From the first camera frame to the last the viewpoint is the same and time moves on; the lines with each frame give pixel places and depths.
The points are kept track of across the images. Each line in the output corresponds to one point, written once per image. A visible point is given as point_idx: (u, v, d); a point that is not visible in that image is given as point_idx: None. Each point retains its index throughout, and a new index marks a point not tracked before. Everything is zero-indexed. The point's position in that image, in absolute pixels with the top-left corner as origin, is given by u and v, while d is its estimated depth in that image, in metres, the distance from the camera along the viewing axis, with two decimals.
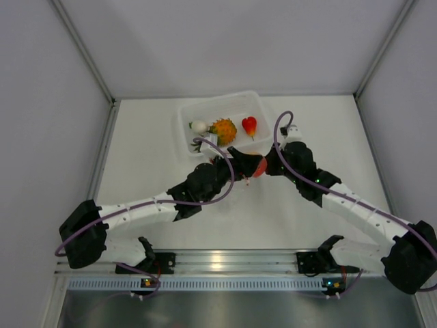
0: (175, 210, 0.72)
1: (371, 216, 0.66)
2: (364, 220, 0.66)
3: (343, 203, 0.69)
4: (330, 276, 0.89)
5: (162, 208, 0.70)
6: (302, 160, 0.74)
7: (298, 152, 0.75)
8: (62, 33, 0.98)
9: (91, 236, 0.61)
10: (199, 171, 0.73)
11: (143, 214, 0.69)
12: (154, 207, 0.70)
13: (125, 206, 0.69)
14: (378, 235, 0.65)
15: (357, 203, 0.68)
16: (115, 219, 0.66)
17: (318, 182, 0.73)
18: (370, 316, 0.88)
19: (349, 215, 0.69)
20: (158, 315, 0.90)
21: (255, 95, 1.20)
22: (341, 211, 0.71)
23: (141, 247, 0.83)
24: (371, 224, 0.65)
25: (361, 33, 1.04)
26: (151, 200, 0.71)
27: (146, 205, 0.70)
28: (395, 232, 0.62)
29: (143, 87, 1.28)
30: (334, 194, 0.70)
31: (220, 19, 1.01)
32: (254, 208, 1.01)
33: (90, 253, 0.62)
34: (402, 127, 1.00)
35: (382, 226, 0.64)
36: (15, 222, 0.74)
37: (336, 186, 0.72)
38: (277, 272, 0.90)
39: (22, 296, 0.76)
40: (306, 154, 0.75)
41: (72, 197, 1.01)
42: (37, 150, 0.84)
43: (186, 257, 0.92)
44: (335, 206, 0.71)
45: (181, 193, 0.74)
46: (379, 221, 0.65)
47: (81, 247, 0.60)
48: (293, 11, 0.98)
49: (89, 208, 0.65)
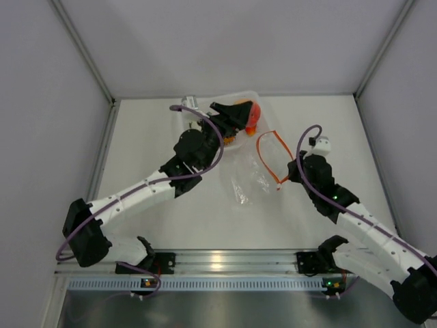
0: (172, 186, 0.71)
1: (388, 242, 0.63)
2: (379, 245, 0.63)
3: (358, 225, 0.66)
4: (330, 276, 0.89)
5: (156, 189, 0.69)
6: (321, 175, 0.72)
7: (317, 166, 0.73)
8: (63, 33, 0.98)
9: (87, 234, 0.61)
10: (189, 140, 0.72)
11: (136, 200, 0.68)
12: (147, 190, 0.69)
13: (116, 197, 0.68)
14: (391, 264, 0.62)
15: (373, 227, 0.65)
16: (108, 212, 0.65)
17: (335, 199, 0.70)
18: (369, 317, 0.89)
19: (364, 238, 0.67)
20: (159, 314, 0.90)
21: (255, 95, 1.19)
22: (356, 232, 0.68)
23: (141, 247, 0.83)
24: (386, 250, 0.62)
25: (361, 34, 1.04)
26: (144, 183, 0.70)
27: (138, 190, 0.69)
28: (410, 264, 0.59)
29: (143, 87, 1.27)
30: (351, 214, 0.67)
31: (220, 19, 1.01)
32: (254, 208, 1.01)
33: (94, 250, 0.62)
34: (402, 128, 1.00)
35: (397, 254, 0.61)
36: (15, 222, 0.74)
37: (354, 206, 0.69)
38: (277, 272, 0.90)
39: (23, 296, 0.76)
40: (326, 169, 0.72)
41: (72, 197, 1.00)
42: (38, 151, 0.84)
43: (186, 257, 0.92)
44: (350, 227, 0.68)
45: (176, 167, 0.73)
46: (395, 249, 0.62)
47: (82, 245, 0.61)
48: (293, 11, 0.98)
49: (80, 208, 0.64)
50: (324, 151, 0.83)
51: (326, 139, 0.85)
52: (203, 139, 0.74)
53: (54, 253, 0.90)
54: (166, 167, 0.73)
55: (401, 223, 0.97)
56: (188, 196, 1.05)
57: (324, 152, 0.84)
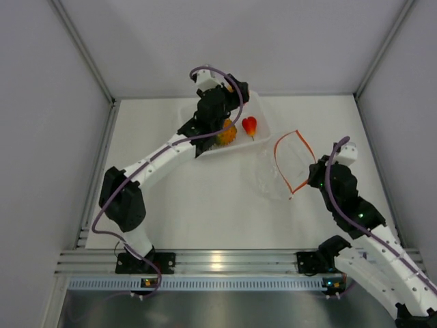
0: (193, 145, 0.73)
1: (411, 278, 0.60)
2: (401, 279, 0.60)
3: (383, 252, 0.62)
4: (330, 276, 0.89)
5: (179, 149, 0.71)
6: (345, 189, 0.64)
7: (343, 178, 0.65)
8: (63, 33, 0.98)
9: (129, 196, 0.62)
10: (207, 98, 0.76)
11: (165, 160, 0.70)
12: (173, 151, 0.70)
13: (145, 160, 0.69)
14: (409, 298, 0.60)
15: (399, 259, 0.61)
16: (143, 174, 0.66)
17: (360, 217, 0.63)
18: (369, 316, 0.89)
19: (384, 265, 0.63)
20: (159, 314, 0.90)
21: (255, 96, 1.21)
22: (375, 256, 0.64)
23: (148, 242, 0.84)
24: (407, 285, 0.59)
25: (362, 33, 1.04)
26: (168, 145, 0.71)
27: (164, 152, 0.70)
28: (430, 304, 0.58)
29: (143, 87, 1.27)
30: (377, 240, 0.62)
31: (220, 18, 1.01)
32: (254, 208, 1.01)
33: (134, 210, 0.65)
34: (401, 128, 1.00)
35: (418, 292, 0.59)
36: (15, 222, 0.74)
37: (379, 229, 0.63)
38: (277, 272, 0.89)
39: (23, 296, 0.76)
40: (351, 182, 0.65)
41: (72, 197, 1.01)
42: (38, 151, 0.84)
43: (186, 257, 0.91)
44: (371, 250, 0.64)
45: (193, 128, 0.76)
46: (418, 287, 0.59)
47: (125, 208, 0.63)
48: (293, 11, 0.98)
49: (115, 175, 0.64)
50: (349, 160, 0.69)
51: (354, 144, 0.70)
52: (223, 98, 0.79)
53: (54, 253, 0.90)
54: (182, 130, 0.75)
55: (401, 223, 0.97)
56: (188, 196, 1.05)
57: (349, 161, 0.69)
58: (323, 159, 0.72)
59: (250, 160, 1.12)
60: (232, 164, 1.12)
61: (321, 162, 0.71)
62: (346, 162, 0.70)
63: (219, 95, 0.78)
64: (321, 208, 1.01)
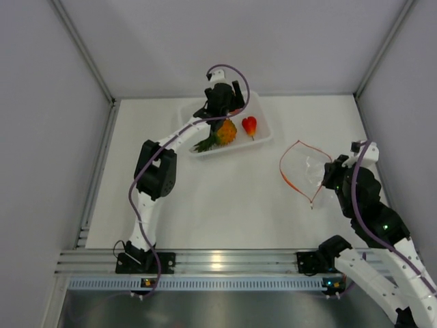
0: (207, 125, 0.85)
1: (428, 296, 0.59)
2: (417, 297, 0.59)
3: (403, 268, 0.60)
4: (330, 276, 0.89)
5: (200, 127, 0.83)
6: (367, 195, 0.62)
7: (366, 184, 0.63)
8: (62, 32, 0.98)
9: (168, 162, 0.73)
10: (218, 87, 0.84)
11: (189, 135, 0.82)
12: (195, 128, 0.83)
13: (175, 134, 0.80)
14: (420, 313, 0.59)
15: (420, 277, 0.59)
16: (174, 145, 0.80)
17: (384, 229, 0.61)
18: (369, 316, 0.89)
19: (401, 279, 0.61)
20: (159, 314, 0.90)
21: (255, 96, 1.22)
22: (392, 268, 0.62)
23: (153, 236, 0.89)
24: (423, 304, 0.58)
25: (362, 33, 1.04)
26: (190, 124, 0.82)
27: (188, 128, 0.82)
28: None
29: (143, 87, 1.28)
30: (399, 257, 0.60)
31: (220, 18, 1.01)
32: (254, 208, 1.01)
33: (170, 175, 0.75)
34: (401, 127, 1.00)
35: (433, 311, 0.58)
36: (15, 222, 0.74)
37: (403, 243, 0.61)
38: (278, 272, 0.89)
39: (23, 296, 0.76)
40: (375, 188, 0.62)
41: (72, 197, 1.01)
42: (38, 151, 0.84)
43: (186, 257, 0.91)
44: (391, 264, 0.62)
45: (204, 113, 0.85)
46: (433, 306, 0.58)
47: (164, 173, 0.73)
48: (292, 11, 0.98)
49: (151, 147, 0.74)
50: (369, 160, 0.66)
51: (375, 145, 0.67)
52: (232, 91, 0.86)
53: (54, 253, 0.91)
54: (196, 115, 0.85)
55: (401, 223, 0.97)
56: (188, 195, 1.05)
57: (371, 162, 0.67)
58: (340, 160, 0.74)
59: (250, 160, 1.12)
60: (232, 163, 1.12)
61: (339, 164, 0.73)
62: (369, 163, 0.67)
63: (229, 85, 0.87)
64: (321, 207, 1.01)
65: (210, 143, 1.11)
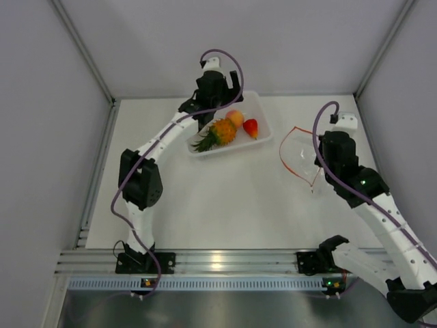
0: (195, 121, 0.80)
1: (410, 249, 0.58)
2: (400, 251, 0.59)
3: (383, 222, 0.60)
4: (330, 276, 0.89)
5: (184, 126, 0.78)
6: (342, 152, 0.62)
7: (339, 141, 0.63)
8: (62, 33, 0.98)
9: (146, 171, 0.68)
10: (207, 75, 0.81)
11: (171, 138, 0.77)
12: (177, 128, 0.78)
13: (156, 139, 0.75)
14: (405, 270, 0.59)
15: (400, 229, 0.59)
16: (156, 152, 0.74)
17: (362, 184, 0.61)
18: (369, 316, 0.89)
19: (383, 235, 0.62)
20: (160, 314, 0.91)
21: (255, 96, 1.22)
22: (375, 226, 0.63)
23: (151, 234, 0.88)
24: (405, 257, 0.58)
25: (362, 33, 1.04)
26: (173, 123, 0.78)
27: (171, 128, 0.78)
28: (427, 277, 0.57)
29: (143, 87, 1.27)
30: (379, 210, 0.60)
31: (220, 18, 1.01)
32: (254, 208, 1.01)
33: (154, 184, 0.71)
34: (401, 127, 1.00)
35: (416, 265, 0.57)
36: (15, 222, 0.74)
37: (383, 197, 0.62)
38: (278, 272, 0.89)
39: (23, 296, 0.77)
40: (349, 145, 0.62)
41: (72, 197, 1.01)
42: (39, 151, 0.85)
43: (186, 257, 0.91)
44: (372, 220, 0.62)
45: (191, 106, 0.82)
46: (416, 259, 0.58)
47: (145, 183, 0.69)
48: (292, 11, 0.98)
49: (131, 156, 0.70)
50: None
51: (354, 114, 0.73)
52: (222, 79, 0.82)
53: (54, 253, 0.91)
54: (183, 106, 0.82)
55: None
56: (188, 195, 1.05)
57: None
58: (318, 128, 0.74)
59: (250, 160, 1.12)
60: (232, 163, 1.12)
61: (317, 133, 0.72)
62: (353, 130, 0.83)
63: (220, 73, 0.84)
64: (321, 207, 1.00)
65: (210, 143, 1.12)
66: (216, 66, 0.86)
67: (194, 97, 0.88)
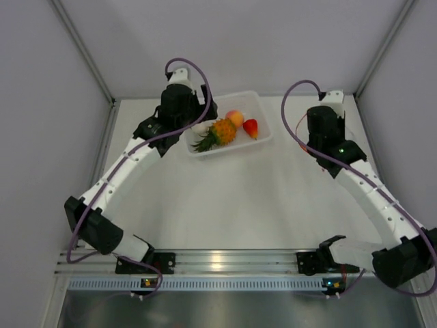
0: (153, 148, 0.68)
1: (386, 207, 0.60)
2: (377, 209, 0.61)
3: (361, 184, 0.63)
4: (330, 275, 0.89)
5: (138, 157, 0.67)
6: (323, 123, 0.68)
7: (321, 113, 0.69)
8: (62, 33, 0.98)
9: (93, 223, 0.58)
10: (170, 89, 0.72)
11: (123, 176, 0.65)
12: (131, 160, 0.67)
13: (104, 180, 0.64)
14: (384, 228, 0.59)
15: (376, 190, 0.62)
16: (103, 198, 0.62)
17: (341, 152, 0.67)
18: (370, 317, 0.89)
19: (363, 198, 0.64)
20: (159, 314, 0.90)
21: (255, 96, 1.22)
22: (356, 191, 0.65)
23: (141, 242, 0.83)
24: (383, 215, 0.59)
25: (361, 33, 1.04)
26: (125, 156, 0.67)
27: (122, 163, 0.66)
28: (404, 232, 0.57)
29: (143, 87, 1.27)
30: (355, 173, 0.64)
31: (220, 18, 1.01)
32: (253, 208, 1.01)
33: (107, 234, 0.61)
34: (401, 126, 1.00)
35: (393, 221, 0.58)
36: (15, 222, 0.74)
37: (360, 164, 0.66)
38: (277, 272, 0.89)
39: (22, 296, 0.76)
40: (330, 117, 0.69)
41: (71, 197, 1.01)
42: (39, 151, 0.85)
43: (186, 257, 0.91)
44: (351, 185, 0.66)
45: (149, 126, 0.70)
46: (393, 216, 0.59)
47: (94, 236, 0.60)
48: (292, 11, 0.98)
49: (75, 206, 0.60)
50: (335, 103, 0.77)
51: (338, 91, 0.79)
52: (187, 93, 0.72)
53: (54, 253, 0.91)
54: (138, 130, 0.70)
55: None
56: (188, 195, 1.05)
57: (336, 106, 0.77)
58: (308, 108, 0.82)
59: (250, 160, 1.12)
60: (232, 163, 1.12)
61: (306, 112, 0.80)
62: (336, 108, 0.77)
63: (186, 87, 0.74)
64: (321, 207, 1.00)
65: (210, 143, 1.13)
66: (184, 79, 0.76)
67: (156, 115, 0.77)
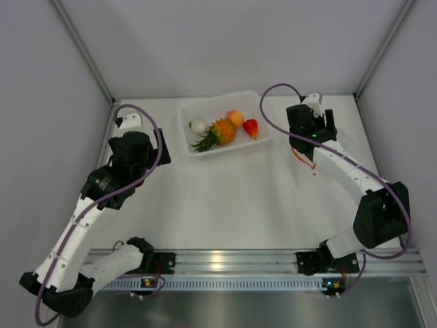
0: (102, 208, 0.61)
1: (354, 170, 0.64)
2: (345, 174, 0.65)
3: (330, 156, 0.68)
4: (330, 276, 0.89)
5: (87, 223, 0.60)
6: (298, 114, 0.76)
7: (296, 107, 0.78)
8: (62, 33, 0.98)
9: (51, 302, 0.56)
10: (126, 138, 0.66)
11: (76, 244, 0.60)
12: (80, 228, 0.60)
13: (54, 254, 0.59)
14: (354, 188, 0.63)
15: (343, 158, 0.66)
16: (57, 275, 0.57)
17: (313, 137, 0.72)
18: (369, 317, 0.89)
19: (335, 169, 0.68)
20: (159, 314, 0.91)
21: (255, 96, 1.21)
22: (328, 165, 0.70)
23: (132, 249, 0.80)
24: (351, 178, 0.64)
25: (360, 34, 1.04)
26: (74, 223, 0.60)
27: (73, 232, 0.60)
28: (370, 187, 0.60)
29: (143, 87, 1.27)
30: (325, 148, 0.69)
31: (220, 18, 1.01)
32: (253, 207, 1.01)
33: (72, 304, 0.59)
34: (401, 127, 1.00)
35: (359, 180, 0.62)
36: (16, 221, 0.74)
37: (330, 143, 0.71)
38: (278, 272, 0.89)
39: (22, 296, 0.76)
40: (304, 110, 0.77)
41: (71, 197, 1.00)
42: (38, 150, 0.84)
43: (186, 257, 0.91)
44: (323, 159, 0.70)
45: (97, 182, 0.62)
46: (360, 176, 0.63)
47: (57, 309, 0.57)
48: (292, 11, 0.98)
49: (29, 286, 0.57)
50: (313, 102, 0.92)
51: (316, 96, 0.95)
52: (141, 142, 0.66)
53: None
54: (87, 188, 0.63)
55: None
56: (188, 195, 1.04)
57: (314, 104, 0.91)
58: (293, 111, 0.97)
59: (251, 160, 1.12)
60: (232, 164, 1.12)
61: None
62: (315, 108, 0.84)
63: (142, 135, 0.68)
64: (321, 206, 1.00)
65: (211, 143, 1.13)
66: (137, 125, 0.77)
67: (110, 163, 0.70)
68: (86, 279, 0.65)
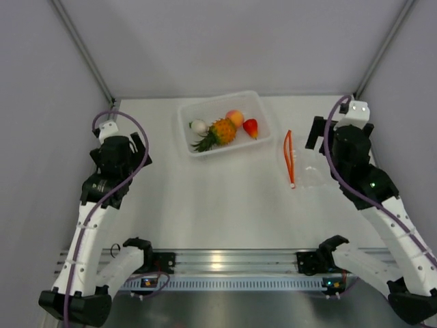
0: (106, 208, 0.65)
1: (418, 256, 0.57)
2: (407, 256, 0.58)
3: (392, 227, 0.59)
4: (330, 276, 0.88)
5: (95, 224, 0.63)
6: (356, 152, 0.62)
7: (354, 140, 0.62)
8: (62, 33, 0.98)
9: (78, 308, 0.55)
10: (108, 142, 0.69)
11: (89, 248, 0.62)
12: (89, 229, 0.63)
13: (71, 262, 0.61)
14: (412, 275, 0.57)
15: (409, 236, 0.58)
16: (78, 279, 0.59)
17: (373, 187, 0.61)
18: (369, 317, 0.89)
19: (392, 241, 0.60)
20: (160, 314, 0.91)
21: (255, 96, 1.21)
22: (384, 231, 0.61)
23: (131, 249, 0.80)
24: (413, 264, 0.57)
25: (361, 33, 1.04)
26: (82, 228, 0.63)
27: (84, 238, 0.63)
28: (434, 284, 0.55)
29: (143, 87, 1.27)
30: (389, 216, 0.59)
31: (220, 19, 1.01)
32: (254, 208, 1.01)
33: (95, 309, 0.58)
34: (402, 127, 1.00)
35: (423, 271, 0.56)
36: (16, 221, 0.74)
37: (391, 201, 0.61)
38: (277, 272, 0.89)
39: (23, 296, 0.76)
40: (364, 145, 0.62)
41: (71, 197, 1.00)
42: (38, 149, 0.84)
43: (186, 257, 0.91)
44: (381, 225, 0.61)
45: (93, 186, 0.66)
46: (424, 266, 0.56)
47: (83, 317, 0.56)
48: (292, 11, 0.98)
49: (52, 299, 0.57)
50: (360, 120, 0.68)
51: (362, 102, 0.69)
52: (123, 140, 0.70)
53: (54, 253, 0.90)
54: (84, 195, 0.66)
55: None
56: (188, 195, 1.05)
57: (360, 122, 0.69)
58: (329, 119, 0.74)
59: (252, 160, 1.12)
60: (232, 165, 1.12)
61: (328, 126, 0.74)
62: (356, 124, 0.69)
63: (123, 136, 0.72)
64: (321, 207, 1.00)
65: (211, 143, 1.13)
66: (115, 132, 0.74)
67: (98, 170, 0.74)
68: (100, 288, 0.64)
